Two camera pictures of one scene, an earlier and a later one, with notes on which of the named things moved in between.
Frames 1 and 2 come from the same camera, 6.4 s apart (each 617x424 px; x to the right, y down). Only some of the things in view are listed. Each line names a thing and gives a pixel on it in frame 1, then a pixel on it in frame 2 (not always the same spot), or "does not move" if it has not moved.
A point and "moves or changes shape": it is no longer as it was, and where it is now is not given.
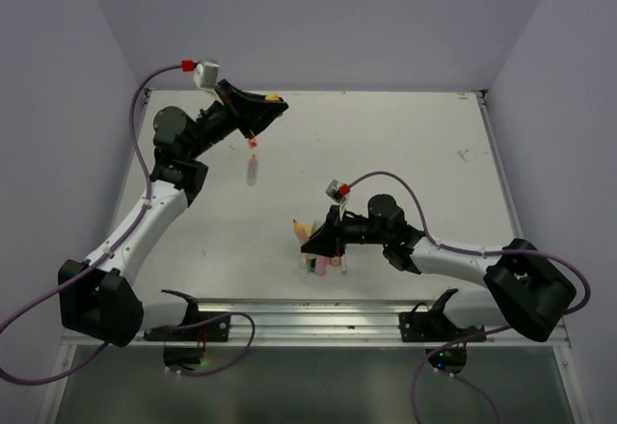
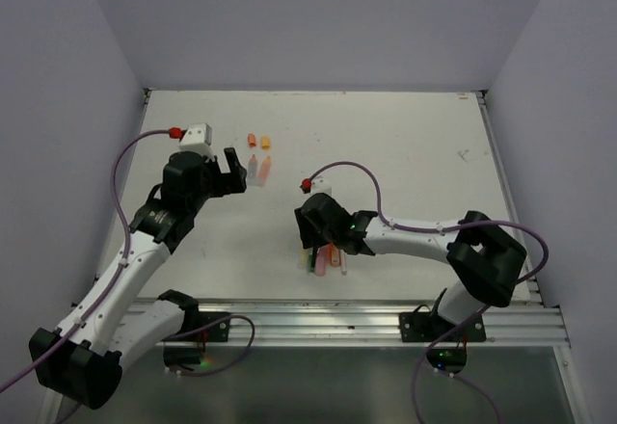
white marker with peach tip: x=252 y=171 does not move
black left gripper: x=254 y=113 to x=227 y=183
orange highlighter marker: x=304 y=230 moves or changes shape
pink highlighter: x=320 y=265 does not move
